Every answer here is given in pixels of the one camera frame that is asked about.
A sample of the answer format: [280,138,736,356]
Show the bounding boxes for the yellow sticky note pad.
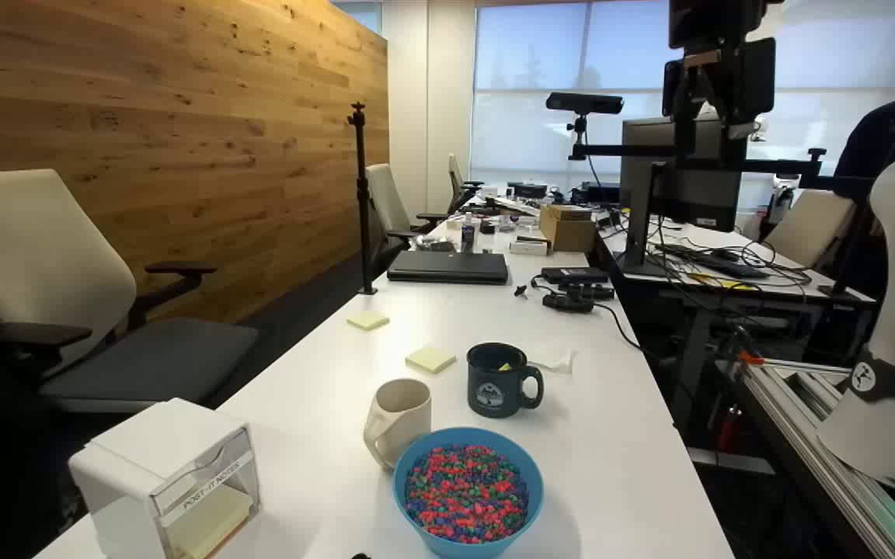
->
[346,312,392,337]
[403,345,459,377]

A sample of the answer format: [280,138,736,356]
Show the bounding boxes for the dark computer monitor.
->
[618,115,752,234]

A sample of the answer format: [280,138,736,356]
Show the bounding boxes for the clear acrylic box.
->
[66,399,265,559]

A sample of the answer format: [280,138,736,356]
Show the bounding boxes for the colourful beads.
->
[403,444,529,548]

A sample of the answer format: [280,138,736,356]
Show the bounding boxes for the black camera bar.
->
[544,91,625,118]

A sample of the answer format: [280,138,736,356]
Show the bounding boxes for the beige ceramic mug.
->
[360,377,437,471]

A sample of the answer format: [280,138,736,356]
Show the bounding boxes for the blue bowl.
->
[392,426,548,559]

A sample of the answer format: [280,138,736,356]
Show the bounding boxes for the beige office chair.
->
[761,191,857,270]

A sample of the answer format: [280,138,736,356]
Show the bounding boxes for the aluminium rail frame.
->
[741,353,895,559]

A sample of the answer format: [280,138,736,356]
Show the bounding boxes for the white grey office chair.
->
[0,169,261,417]

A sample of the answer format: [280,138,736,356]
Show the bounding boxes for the person in dark clothing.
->
[829,13,895,305]

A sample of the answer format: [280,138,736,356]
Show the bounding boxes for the brown cardboard box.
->
[539,201,598,256]

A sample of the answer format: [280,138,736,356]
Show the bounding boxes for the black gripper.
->
[663,0,784,123]

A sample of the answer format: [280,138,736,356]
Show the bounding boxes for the yellow note stack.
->
[161,482,257,559]

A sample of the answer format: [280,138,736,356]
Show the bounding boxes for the dark blue mug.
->
[462,342,548,423]

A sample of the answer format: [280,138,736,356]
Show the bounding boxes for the black laptop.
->
[387,250,514,286]

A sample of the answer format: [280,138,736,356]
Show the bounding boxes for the black electronic device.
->
[539,265,615,317]

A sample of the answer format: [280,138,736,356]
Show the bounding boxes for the black tripod pole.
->
[346,99,381,299]

